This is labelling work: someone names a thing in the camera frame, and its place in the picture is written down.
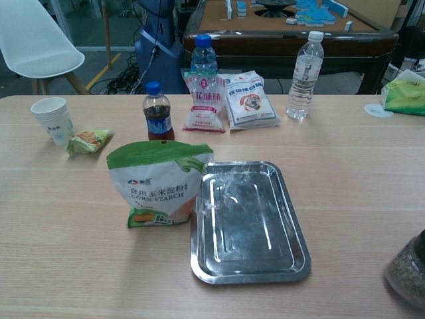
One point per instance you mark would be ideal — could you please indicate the blue white mahjong tile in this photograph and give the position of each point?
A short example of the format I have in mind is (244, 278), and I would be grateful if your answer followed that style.
(291, 21)
(348, 25)

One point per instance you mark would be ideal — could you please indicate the water bottle blue cap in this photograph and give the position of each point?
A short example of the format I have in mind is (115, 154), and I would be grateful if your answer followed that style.
(203, 56)

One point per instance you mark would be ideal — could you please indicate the clear water bottle white cap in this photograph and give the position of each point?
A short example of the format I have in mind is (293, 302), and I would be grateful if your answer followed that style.
(303, 83)

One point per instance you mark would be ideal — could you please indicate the metal tray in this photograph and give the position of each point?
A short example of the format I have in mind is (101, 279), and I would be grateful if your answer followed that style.
(249, 229)

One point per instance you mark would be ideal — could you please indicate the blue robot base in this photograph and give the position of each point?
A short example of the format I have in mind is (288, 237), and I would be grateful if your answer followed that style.
(159, 43)

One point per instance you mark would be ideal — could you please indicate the green white corn starch bag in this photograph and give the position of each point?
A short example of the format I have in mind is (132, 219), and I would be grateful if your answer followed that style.
(149, 186)

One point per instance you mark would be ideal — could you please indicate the black lid jar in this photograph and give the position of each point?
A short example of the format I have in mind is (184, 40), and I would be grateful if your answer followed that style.
(410, 276)

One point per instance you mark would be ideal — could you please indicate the green orange snack packet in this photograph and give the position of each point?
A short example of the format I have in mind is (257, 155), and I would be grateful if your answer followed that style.
(86, 141)

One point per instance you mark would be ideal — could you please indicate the small cola bottle blue cap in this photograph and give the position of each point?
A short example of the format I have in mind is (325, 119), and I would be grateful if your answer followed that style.
(158, 119)

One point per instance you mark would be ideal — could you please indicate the black mahjong table centre dome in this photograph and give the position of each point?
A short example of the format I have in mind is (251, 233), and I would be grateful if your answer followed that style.
(275, 6)

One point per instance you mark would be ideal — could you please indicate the stack of white paper cups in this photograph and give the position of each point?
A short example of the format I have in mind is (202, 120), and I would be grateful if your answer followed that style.
(54, 123)

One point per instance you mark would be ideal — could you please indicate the dark brown mahjong table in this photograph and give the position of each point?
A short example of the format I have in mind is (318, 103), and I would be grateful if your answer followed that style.
(348, 50)

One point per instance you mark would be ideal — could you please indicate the white bag blue print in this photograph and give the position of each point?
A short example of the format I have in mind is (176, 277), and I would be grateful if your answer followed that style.
(249, 103)

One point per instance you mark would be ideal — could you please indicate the green tissue pack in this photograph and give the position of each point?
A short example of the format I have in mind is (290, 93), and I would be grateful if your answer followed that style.
(405, 96)

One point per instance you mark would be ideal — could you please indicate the white bag pink print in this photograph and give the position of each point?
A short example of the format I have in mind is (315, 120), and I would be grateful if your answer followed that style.
(204, 103)

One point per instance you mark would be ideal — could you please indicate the white round lid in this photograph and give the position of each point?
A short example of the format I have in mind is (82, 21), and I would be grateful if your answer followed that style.
(373, 109)

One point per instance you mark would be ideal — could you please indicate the white chair wooden legs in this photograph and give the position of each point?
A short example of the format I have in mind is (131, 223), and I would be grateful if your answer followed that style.
(36, 46)

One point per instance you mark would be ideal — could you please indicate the pile of blue mahjong tiles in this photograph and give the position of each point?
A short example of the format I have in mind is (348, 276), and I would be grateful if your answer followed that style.
(315, 13)

